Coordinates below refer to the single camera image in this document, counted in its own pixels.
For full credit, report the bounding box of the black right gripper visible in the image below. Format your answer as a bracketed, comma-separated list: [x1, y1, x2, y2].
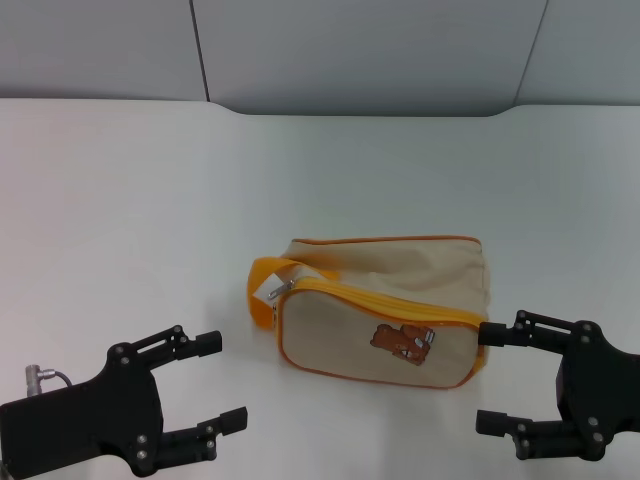
[475, 309, 640, 461]

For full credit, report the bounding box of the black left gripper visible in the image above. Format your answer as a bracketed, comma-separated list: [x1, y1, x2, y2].
[0, 324, 250, 477]

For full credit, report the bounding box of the beige food bag orange trim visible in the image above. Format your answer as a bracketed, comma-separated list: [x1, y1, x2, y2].
[248, 234, 496, 390]

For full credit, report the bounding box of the silver zipper pull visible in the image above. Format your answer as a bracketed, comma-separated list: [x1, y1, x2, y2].
[266, 280, 297, 302]

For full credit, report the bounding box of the black cable with silver plug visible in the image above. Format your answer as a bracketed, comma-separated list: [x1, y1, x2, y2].
[24, 365, 77, 390]

